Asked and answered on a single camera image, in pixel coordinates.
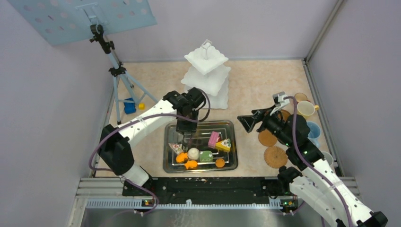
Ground blue mug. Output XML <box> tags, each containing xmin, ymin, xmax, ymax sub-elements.
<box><xmin>306</xmin><ymin>121</ymin><xmax>322</xmax><ymax>148</ymax></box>

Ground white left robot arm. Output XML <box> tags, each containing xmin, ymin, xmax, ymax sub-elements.
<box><xmin>94</xmin><ymin>87</ymin><xmax>210</xmax><ymax>195</ymax></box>

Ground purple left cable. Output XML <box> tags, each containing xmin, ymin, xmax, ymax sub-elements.
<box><xmin>88</xmin><ymin>88</ymin><xmax>211</xmax><ymax>216</ymax></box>

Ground brown mug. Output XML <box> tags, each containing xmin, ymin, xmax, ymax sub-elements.
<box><xmin>294</xmin><ymin>92</ymin><xmax>311</xmax><ymax>103</ymax></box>

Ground woven coaster front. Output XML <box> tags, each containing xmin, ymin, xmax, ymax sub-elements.
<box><xmin>263</xmin><ymin>146</ymin><xmax>288</xmax><ymax>169</ymax></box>

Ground white round bun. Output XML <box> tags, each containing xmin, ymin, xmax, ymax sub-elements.
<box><xmin>187</xmin><ymin>148</ymin><xmax>200</xmax><ymax>160</ymax></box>

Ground blue toy block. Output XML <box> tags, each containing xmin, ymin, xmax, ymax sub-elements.
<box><xmin>123</xmin><ymin>98</ymin><xmax>137</xmax><ymax>114</ymax></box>

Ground brown coaster back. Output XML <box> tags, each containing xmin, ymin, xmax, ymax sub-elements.
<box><xmin>278</xmin><ymin>110</ymin><xmax>291</xmax><ymax>122</ymax></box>

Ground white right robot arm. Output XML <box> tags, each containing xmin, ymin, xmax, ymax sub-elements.
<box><xmin>237</xmin><ymin>108</ymin><xmax>388</xmax><ymax>227</ymax></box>

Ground stainless steel tray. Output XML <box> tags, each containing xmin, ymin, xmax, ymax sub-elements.
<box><xmin>163</xmin><ymin>120</ymin><xmax>238</xmax><ymax>174</ymax></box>

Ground metal tongs with pink tips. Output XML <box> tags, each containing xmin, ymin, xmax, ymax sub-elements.
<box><xmin>182</xmin><ymin>132</ymin><xmax>192</xmax><ymax>152</ymax></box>

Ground yellow mug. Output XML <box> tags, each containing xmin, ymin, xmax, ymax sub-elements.
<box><xmin>296</xmin><ymin>101</ymin><xmax>320</xmax><ymax>120</ymax></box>

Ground white three-tier dessert stand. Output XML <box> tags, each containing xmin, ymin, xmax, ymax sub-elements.
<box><xmin>181</xmin><ymin>39</ymin><xmax>231</xmax><ymax>109</ymax></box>

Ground pink cake slice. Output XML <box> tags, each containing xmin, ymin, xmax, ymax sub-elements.
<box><xmin>208</xmin><ymin>131</ymin><xmax>222</xmax><ymax>148</ymax></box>

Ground orange fish cake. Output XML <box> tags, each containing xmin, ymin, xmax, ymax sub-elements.
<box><xmin>175</xmin><ymin>153</ymin><xmax>188</xmax><ymax>163</ymax></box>
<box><xmin>184</xmin><ymin>160</ymin><xmax>198</xmax><ymax>170</ymax></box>

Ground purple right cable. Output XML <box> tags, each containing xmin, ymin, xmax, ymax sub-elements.
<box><xmin>283</xmin><ymin>96</ymin><xmax>355</xmax><ymax>227</ymax></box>

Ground purple cable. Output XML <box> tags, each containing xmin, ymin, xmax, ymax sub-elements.
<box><xmin>88</xmin><ymin>88</ymin><xmax>211</xmax><ymax>216</ymax></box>
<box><xmin>283</xmin><ymin>96</ymin><xmax>355</xmax><ymax>227</ymax></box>

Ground white cable duct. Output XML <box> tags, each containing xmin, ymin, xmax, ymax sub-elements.
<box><xmin>86</xmin><ymin>199</ymin><xmax>282</xmax><ymax>210</ymax></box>

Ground yellow cake slice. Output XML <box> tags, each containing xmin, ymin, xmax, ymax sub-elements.
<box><xmin>215</xmin><ymin>139</ymin><xmax>232</xmax><ymax>153</ymax></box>

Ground orange round cookie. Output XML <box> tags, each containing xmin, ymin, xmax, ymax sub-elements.
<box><xmin>215</xmin><ymin>158</ymin><xmax>225</xmax><ymax>168</ymax></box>

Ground brown coaster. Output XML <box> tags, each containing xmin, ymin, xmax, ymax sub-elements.
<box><xmin>258</xmin><ymin>130</ymin><xmax>278</xmax><ymax>147</ymax></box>
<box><xmin>278</xmin><ymin>110</ymin><xmax>291</xmax><ymax>122</ymax></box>

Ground brown coaster middle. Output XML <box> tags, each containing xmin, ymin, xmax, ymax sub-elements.
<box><xmin>258</xmin><ymin>130</ymin><xmax>278</xmax><ymax>147</ymax></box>

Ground light blue music stand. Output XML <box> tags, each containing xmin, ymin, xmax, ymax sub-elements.
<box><xmin>0</xmin><ymin>0</ymin><xmax>156</xmax><ymax>126</ymax></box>

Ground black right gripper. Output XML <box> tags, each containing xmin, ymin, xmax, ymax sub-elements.
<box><xmin>237</xmin><ymin>104</ymin><xmax>293</xmax><ymax>147</ymax></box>

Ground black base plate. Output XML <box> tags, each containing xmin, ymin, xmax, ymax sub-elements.
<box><xmin>122</xmin><ymin>177</ymin><xmax>295</xmax><ymax>205</ymax></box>

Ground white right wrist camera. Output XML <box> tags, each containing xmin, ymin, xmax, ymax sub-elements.
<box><xmin>270</xmin><ymin>92</ymin><xmax>290</xmax><ymax>116</ymax></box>

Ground green roll cake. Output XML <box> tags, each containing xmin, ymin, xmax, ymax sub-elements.
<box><xmin>199</xmin><ymin>150</ymin><xmax>213</xmax><ymax>163</ymax></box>

